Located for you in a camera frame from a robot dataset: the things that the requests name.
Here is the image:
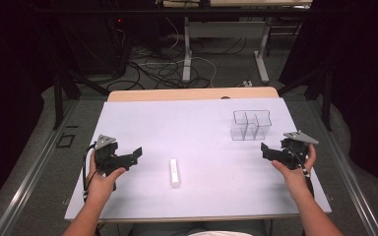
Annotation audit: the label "tangle of black floor cables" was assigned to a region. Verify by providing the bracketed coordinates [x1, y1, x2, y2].
[106, 35, 248, 91]

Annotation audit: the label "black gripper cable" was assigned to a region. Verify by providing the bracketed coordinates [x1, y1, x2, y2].
[82, 143, 100, 203]
[291, 147, 316, 200]

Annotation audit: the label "white floor cable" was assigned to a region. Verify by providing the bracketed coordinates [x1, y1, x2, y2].
[163, 16, 219, 89]

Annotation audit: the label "person's grey pants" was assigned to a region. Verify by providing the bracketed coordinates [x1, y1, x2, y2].
[128, 219, 270, 236]

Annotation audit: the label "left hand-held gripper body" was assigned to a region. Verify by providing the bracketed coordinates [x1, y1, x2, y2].
[93, 134, 130, 177]

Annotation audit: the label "dark curtain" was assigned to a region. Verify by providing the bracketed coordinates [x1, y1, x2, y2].
[0, 0, 58, 219]
[279, 0, 378, 195]

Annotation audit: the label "person's left hand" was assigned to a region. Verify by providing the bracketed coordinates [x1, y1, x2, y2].
[86, 152, 127, 206]

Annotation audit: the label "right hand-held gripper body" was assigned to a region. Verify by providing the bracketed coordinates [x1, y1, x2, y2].
[279, 130, 320, 171]

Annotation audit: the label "person's right hand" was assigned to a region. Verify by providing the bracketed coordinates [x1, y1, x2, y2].
[271, 144, 317, 198]

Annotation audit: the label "metal floor rail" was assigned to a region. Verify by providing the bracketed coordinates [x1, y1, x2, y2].
[308, 97, 378, 236]
[0, 97, 80, 236]

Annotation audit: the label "clear plastic compartment organizer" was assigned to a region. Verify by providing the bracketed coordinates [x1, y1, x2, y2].
[229, 109, 273, 142]

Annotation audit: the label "black horizontal bar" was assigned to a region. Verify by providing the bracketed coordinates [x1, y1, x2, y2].
[33, 7, 348, 16]

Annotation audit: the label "person's white shirt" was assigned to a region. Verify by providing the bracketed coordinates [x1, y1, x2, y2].
[186, 230, 254, 236]

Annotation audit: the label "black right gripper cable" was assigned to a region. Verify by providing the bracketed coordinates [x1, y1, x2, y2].
[291, 147, 316, 200]

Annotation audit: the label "black equipment rack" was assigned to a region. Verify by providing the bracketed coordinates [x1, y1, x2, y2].
[50, 0, 133, 78]

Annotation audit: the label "small white tube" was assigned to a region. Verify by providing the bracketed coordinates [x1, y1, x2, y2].
[168, 158, 181, 189]

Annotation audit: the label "black metal stand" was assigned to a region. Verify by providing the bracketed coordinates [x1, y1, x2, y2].
[277, 65, 334, 132]
[52, 67, 111, 131]

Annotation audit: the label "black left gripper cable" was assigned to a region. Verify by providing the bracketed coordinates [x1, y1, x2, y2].
[82, 143, 100, 203]

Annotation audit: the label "white-legged desk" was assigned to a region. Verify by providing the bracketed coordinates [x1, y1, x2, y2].
[160, 0, 313, 85]

